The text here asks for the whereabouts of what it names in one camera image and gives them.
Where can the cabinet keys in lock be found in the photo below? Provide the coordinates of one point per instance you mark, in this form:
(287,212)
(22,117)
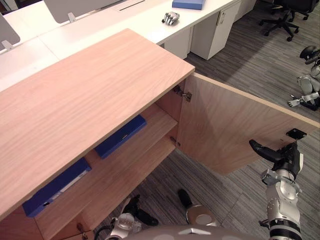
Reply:
(82,230)

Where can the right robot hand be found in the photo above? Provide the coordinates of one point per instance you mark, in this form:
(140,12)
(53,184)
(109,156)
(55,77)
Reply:
(287,160)

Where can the black door latch plate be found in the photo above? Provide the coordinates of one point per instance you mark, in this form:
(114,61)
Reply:
(296,133)

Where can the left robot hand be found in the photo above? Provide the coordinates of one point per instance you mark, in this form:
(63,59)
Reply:
(138,212)

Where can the robot silver leg and foot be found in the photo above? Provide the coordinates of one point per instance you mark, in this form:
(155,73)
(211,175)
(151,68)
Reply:
(197,215)

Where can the blue folder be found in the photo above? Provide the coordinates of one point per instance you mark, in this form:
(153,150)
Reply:
(120,138)
(187,3)
(57,186)

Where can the spare silver robot hand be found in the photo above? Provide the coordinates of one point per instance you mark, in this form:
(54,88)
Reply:
(171,18)

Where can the white drawer pedestal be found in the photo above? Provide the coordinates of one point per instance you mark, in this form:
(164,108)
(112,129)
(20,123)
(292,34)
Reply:
(212,32)

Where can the robot grey torso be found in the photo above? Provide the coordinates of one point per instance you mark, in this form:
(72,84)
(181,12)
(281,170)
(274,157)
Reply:
(195,232)

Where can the silver humanoid robot on floor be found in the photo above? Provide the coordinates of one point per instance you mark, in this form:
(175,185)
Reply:
(308,85)

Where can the wooden cabinet door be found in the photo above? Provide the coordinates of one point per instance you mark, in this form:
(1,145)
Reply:
(225,117)

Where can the wooden office cabinet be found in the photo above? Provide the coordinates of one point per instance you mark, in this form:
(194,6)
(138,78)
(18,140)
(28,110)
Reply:
(82,82)

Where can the grey desk partition screen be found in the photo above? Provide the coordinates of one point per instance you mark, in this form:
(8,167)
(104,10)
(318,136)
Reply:
(7,31)
(75,7)

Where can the metal cabinet hinge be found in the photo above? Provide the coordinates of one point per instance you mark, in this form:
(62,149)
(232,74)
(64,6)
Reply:
(175,141)
(183,94)

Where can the black office chair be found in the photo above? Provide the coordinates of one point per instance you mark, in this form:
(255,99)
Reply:
(283,17)

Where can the long white desk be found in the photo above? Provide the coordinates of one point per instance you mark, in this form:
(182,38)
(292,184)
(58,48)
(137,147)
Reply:
(62,40)

